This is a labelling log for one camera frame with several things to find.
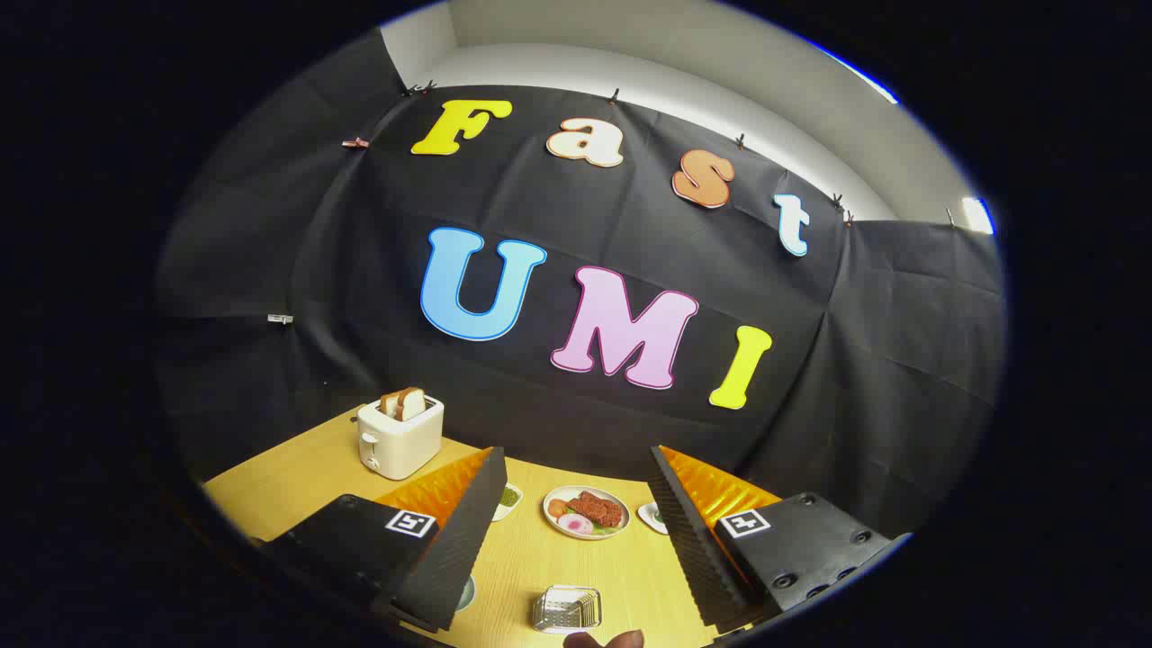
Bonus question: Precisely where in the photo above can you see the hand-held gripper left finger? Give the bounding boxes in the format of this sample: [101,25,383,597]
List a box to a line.
[259,445,509,634]

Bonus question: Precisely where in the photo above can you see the white toaster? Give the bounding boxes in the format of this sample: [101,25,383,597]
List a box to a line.
[356,394,446,481]

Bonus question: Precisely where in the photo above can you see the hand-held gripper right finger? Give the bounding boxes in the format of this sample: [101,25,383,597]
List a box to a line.
[648,445,912,635]

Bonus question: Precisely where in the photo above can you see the brown meat pieces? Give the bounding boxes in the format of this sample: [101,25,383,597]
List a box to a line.
[567,491,626,528]

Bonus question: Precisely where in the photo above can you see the white round food plate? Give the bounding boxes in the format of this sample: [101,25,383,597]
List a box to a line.
[542,486,631,541]

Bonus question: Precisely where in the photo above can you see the perforated metal tray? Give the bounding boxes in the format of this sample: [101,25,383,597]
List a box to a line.
[531,585,602,635]

